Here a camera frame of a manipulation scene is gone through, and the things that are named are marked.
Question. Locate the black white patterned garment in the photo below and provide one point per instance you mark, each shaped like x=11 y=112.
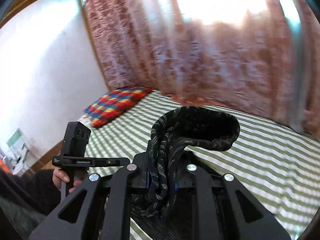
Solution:
x=20 y=216

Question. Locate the black leaf-print pants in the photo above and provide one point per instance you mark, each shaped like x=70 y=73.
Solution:
x=170 y=135

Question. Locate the person's dark-sleeved left forearm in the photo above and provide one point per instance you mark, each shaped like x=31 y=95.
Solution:
x=34 y=192

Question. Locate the colourful checkered pillow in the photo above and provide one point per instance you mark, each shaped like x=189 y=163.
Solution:
x=114 y=103

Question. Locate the grey curtain tie strip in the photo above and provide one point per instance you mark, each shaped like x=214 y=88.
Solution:
x=290 y=10

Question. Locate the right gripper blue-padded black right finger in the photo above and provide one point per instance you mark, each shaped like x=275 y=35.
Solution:
x=213 y=206

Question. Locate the pink floral curtain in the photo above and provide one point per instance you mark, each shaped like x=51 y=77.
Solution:
x=233 y=53

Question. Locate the person's left hand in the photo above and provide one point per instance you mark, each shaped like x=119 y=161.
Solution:
x=60 y=176

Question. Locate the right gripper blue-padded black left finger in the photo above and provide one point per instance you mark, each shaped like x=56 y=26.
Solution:
x=101 y=207

